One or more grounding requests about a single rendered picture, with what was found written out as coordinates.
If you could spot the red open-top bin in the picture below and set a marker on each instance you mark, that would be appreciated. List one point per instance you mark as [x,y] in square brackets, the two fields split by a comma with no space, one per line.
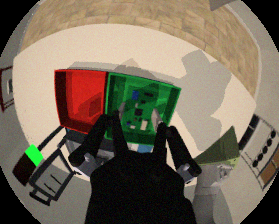
[78,97]

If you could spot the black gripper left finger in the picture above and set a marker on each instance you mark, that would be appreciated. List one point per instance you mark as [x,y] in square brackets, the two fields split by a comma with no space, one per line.
[82,160]

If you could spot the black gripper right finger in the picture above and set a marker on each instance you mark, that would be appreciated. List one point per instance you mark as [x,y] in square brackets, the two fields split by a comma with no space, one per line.
[184,164]

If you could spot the green bin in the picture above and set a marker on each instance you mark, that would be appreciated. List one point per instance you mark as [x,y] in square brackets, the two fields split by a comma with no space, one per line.
[165,103]

